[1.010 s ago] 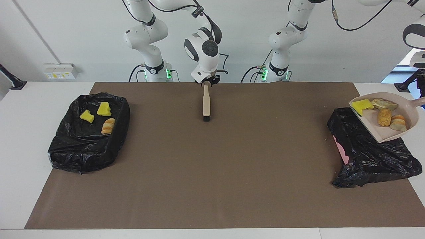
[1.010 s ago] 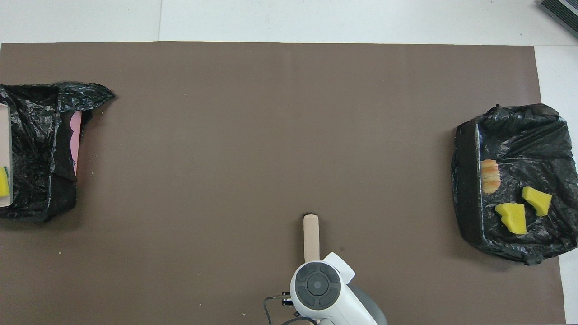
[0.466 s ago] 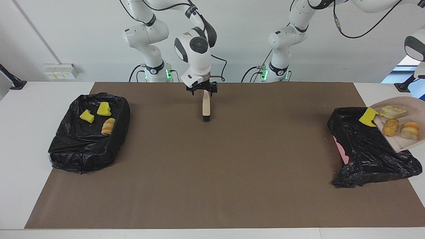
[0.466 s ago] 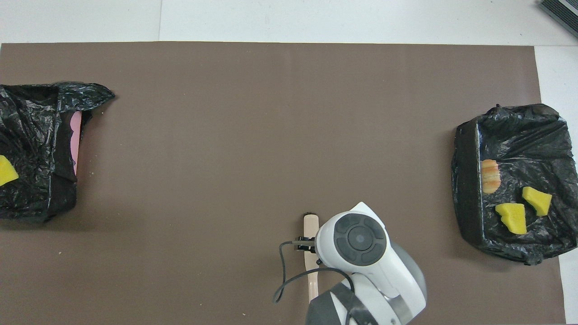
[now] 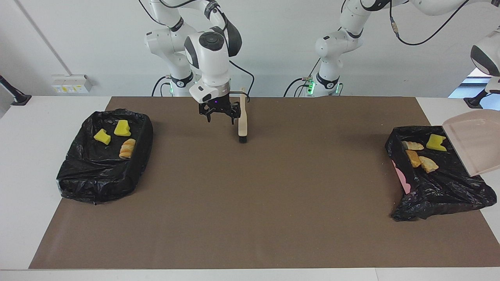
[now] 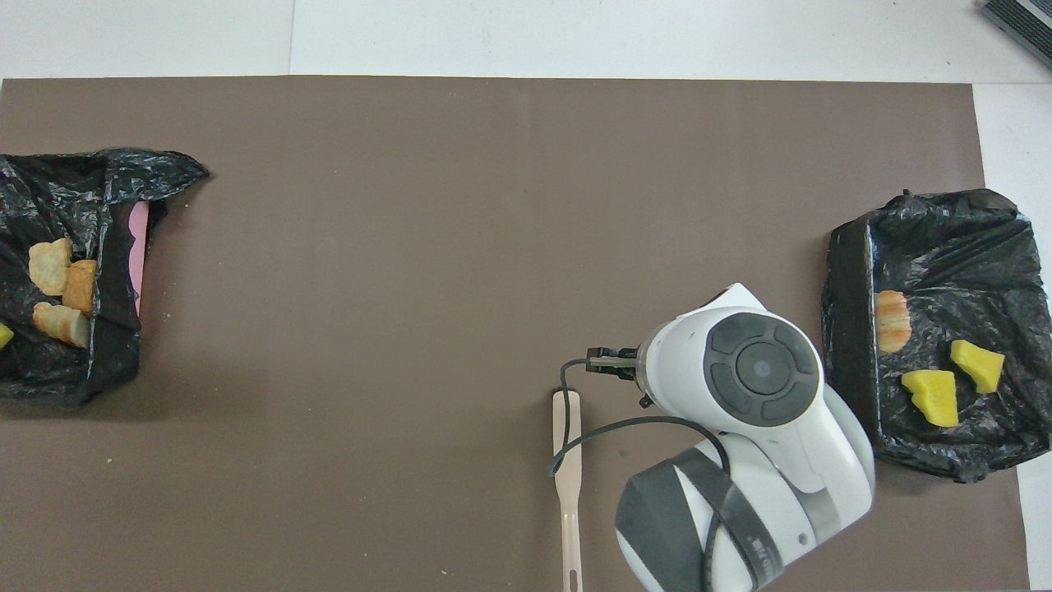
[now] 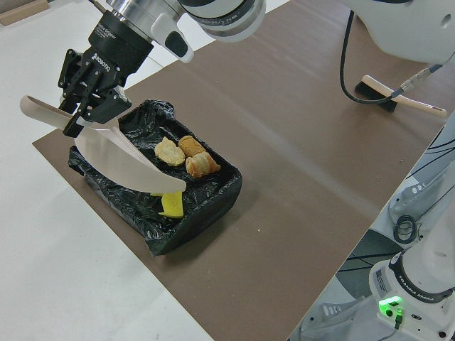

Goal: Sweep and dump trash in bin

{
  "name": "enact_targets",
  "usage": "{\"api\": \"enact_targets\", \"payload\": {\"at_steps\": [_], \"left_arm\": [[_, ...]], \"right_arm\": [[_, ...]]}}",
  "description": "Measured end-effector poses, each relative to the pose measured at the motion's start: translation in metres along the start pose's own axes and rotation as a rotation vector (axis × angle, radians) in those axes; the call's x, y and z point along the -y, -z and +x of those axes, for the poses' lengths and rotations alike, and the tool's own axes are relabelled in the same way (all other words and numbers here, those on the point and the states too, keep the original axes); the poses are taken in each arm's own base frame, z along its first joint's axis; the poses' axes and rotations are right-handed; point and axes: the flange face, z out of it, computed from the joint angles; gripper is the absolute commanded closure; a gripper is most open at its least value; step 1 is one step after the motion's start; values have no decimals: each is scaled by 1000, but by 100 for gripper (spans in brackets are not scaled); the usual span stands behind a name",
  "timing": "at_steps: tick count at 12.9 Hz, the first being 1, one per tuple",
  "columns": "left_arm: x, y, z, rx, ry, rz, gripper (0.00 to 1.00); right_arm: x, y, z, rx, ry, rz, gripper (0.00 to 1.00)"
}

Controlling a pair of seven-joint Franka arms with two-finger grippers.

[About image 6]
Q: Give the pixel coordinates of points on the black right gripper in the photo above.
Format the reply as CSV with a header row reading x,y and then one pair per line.
x,y
615,363

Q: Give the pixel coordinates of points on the pale toy bread striped side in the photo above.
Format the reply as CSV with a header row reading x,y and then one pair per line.
x,y
893,322

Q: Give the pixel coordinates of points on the yellow sponge piece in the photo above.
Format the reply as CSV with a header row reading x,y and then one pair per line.
x,y
4,335
933,399
978,366

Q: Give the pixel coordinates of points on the brown toy bread roll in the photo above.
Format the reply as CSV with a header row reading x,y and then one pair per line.
x,y
80,288

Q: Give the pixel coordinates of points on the orange striped toy bread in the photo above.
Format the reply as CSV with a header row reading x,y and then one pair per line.
x,y
62,323

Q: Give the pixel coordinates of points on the pale greenish toy bread chunk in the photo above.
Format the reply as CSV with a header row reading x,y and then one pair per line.
x,y
49,265

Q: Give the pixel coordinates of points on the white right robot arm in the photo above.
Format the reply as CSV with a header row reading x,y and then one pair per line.
x,y
764,427

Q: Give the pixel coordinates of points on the right black-bagged bin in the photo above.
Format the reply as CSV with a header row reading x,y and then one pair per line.
x,y
945,247

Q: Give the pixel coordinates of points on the black-bagged bin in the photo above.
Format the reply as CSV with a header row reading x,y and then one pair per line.
x,y
57,197
945,247

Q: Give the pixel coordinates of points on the pink plastic bin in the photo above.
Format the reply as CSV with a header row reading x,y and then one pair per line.
x,y
140,247

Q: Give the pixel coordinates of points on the left black-bagged bin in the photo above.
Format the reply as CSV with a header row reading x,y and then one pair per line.
x,y
57,197

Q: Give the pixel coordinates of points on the brown table mat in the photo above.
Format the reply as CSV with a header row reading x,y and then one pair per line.
x,y
411,247

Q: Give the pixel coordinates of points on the grey ribbed device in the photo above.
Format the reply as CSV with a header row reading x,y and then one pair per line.
x,y
1023,20

